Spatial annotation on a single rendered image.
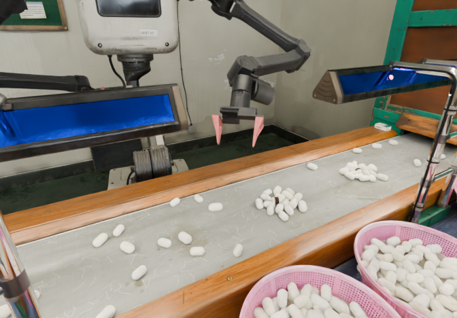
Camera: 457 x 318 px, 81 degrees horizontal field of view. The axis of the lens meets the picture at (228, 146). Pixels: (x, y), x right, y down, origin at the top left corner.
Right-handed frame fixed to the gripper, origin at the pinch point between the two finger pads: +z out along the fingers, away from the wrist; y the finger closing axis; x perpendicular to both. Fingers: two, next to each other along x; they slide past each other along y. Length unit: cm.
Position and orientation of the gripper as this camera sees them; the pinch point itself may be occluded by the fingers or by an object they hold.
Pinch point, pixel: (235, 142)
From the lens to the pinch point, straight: 73.7
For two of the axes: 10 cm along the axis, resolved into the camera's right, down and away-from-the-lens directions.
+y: -9.8, -0.7, 1.6
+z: -1.1, 9.6, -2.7
